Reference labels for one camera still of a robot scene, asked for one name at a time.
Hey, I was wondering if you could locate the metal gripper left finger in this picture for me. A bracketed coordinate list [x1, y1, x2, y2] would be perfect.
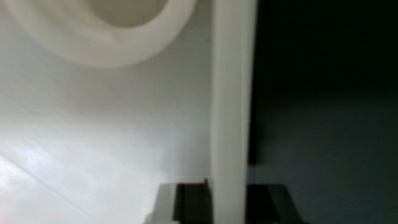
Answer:
[145, 180, 213, 224]

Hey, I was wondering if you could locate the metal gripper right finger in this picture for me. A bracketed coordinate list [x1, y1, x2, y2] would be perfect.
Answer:
[245, 184, 309, 224]

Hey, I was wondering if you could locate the white square table top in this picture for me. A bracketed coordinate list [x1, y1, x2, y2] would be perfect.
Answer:
[0, 0, 257, 224]

